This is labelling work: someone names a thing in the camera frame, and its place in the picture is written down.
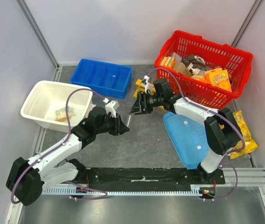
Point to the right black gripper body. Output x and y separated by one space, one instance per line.
142 102

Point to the white cable duct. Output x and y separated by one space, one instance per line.
71 190

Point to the clear glass pipette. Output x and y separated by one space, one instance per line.
110 80

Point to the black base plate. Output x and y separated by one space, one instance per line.
146 179

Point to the blue divided plastic tray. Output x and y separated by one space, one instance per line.
94 74

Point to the tan rubber band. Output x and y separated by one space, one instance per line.
62 119

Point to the light blue plastic lid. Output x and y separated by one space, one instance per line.
188 138

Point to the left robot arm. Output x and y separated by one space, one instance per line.
28 178

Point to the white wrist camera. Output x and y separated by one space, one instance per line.
148 87
111 107

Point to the red shopping basket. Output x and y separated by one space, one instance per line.
237 62

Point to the white plastic tub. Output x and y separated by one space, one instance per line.
47 97

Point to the orange green sponge pack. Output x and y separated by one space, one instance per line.
168 62

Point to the yellow Lays chips bag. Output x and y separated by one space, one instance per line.
250 144

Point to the orange Scrub Daddy package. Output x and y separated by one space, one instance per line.
218 78

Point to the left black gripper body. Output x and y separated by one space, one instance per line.
112 125

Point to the yellow test tube rack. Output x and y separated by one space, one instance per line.
142 88

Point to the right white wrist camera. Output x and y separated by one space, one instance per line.
148 87

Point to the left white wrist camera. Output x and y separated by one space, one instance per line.
111 107

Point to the clear bag of swabs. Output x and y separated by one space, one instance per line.
62 112

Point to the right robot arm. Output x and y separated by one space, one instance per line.
221 128

